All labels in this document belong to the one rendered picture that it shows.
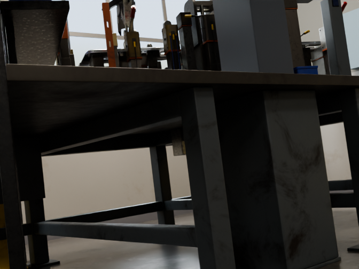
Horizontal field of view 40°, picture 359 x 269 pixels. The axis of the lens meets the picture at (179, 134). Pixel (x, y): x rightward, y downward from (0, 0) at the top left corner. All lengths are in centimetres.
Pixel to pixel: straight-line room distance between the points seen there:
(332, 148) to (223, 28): 310
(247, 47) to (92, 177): 249
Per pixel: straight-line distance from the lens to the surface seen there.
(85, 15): 439
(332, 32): 248
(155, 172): 317
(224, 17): 200
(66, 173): 403
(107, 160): 420
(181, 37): 228
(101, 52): 230
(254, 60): 187
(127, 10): 231
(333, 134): 491
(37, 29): 195
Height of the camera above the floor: 42
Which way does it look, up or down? 4 degrees up
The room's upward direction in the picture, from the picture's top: 7 degrees counter-clockwise
